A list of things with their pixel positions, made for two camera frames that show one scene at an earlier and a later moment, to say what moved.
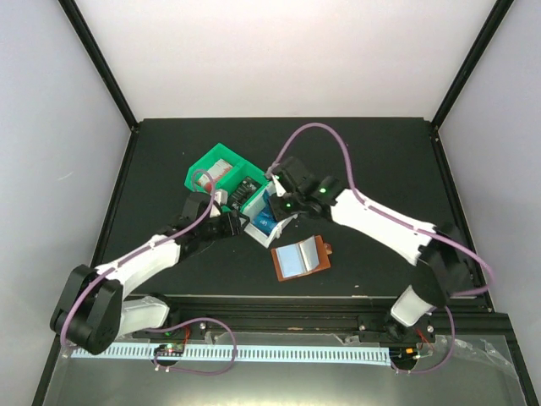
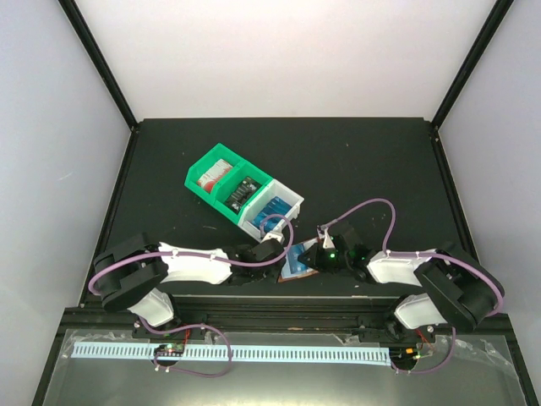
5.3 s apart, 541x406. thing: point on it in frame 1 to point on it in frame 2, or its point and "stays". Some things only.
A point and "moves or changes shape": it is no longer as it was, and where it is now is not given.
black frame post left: (82, 30) stays
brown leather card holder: (307, 257) moves or changes shape
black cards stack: (243, 192) stays
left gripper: (232, 227) to (274, 275)
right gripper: (279, 212) to (314, 261)
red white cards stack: (212, 174) stays
